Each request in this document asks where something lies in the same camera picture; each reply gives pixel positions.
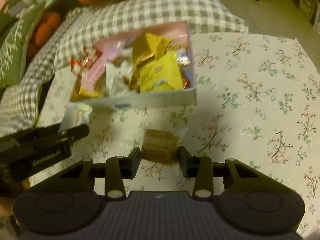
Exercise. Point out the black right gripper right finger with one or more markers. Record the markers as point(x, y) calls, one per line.
point(203, 169)

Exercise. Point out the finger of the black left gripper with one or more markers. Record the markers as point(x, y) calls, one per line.
point(43, 136)

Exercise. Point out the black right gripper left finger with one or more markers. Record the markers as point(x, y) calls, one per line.
point(115, 170)

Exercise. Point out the orange cracker pack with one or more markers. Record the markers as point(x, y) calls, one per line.
point(162, 146)

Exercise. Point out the white bar snack pack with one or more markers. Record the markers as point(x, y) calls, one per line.
point(77, 114)

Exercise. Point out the white triangular snack pack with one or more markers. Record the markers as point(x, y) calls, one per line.
point(118, 78)

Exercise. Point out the red candy pack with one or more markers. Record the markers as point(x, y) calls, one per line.
point(86, 60)

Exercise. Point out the square yellow snack pack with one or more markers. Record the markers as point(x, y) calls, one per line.
point(161, 75)

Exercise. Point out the gold snack bar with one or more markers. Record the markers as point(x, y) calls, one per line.
point(141, 50)

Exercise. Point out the pink snack bar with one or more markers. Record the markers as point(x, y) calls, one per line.
point(109, 53)

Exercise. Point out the long yellow snack pack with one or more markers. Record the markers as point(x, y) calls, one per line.
point(157, 44)

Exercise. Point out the silver truffle candy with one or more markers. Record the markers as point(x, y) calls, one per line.
point(182, 57)

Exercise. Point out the person's left hand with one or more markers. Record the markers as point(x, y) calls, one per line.
point(7, 203)

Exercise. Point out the grey checkered sofa cover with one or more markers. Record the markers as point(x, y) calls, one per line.
point(20, 103)

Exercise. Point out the floral tablecloth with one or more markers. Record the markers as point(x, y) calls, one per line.
point(257, 101)

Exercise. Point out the pink silver shallow box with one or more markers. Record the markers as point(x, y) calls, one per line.
point(180, 35)

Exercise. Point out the small orange cushion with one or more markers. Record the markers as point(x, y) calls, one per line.
point(47, 25)

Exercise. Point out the green embroidered pillow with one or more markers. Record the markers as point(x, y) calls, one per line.
point(15, 45)

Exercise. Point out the grey checkered cushion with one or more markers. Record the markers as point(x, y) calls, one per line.
point(93, 23)

